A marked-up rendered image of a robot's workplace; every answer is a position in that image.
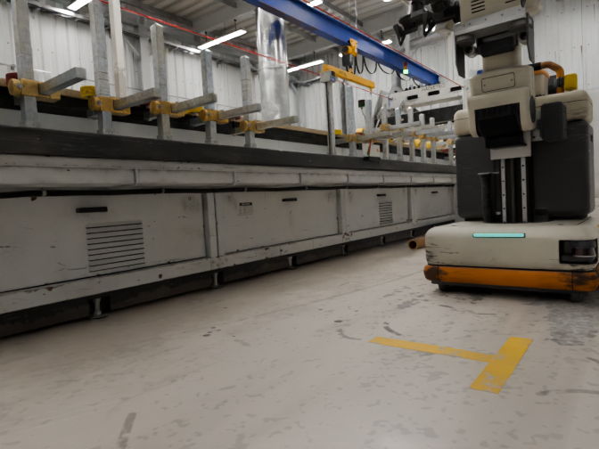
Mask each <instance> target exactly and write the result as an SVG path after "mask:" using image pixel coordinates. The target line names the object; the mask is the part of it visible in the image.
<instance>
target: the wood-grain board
mask: <svg viewBox="0 0 599 449"><path fill-rule="evenodd" d="M0 87H6V88H8V85H7V84H6V78H0ZM60 94H61V96H65V97H71V98H78V99H84V100H88V99H85V98H82V97H81V96H80V91H78V90H72V89H67V88H64V89H62V90H61V91H60ZM275 128H280V129H286V130H292V131H298V132H304V133H310V134H317V135H327V131H323V130H317V129H312V128H306V127H296V126H290V125H285V126H280V127H275Z"/></svg>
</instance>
